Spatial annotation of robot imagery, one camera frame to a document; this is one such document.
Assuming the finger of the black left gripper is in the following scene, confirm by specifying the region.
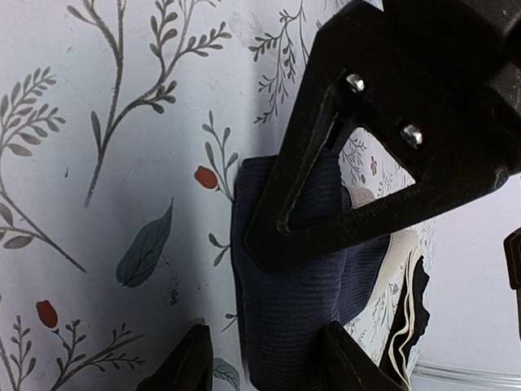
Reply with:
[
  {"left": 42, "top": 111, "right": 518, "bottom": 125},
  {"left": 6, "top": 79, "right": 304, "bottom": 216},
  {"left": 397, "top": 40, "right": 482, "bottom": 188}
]
[{"left": 243, "top": 11, "right": 520, "bottom": 273}]

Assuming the floral patterned table mat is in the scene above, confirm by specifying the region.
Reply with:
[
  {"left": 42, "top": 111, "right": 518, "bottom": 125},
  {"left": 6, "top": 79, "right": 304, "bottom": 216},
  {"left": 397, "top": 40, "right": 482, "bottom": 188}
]
[{"left": 0, "top": 0, "right": 449, "bottom": 391}]

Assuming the navy blue underwear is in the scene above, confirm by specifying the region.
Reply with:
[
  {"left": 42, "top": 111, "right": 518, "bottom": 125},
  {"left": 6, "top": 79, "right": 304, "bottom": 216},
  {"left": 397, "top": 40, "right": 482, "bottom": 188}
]
[{"left": 231, "top": 156, "right": 390, "bottom": 390}]

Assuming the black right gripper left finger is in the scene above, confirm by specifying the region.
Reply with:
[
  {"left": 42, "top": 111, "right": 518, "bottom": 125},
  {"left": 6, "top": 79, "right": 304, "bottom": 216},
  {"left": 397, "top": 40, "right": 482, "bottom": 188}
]
[{"left": 136, "top": 324, "right": 213, "bottom": 391}]

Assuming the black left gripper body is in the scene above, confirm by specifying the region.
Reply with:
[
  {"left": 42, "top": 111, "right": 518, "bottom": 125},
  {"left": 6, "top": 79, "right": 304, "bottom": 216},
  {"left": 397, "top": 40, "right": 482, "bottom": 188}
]
[{"left": 383, "top": 1, "right": 520, "bottom": 114}]

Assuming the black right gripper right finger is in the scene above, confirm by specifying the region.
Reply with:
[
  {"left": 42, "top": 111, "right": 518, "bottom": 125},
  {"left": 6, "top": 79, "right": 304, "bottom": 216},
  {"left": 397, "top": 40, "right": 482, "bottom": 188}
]
[{"left": 319, "top": 322, "right": 405, "bottom": 391}]

